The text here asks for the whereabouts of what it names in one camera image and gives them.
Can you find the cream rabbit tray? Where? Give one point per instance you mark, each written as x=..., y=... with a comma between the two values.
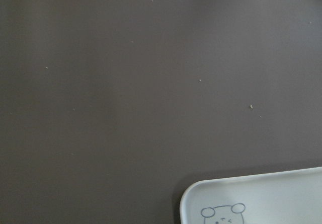
x=281, y=197

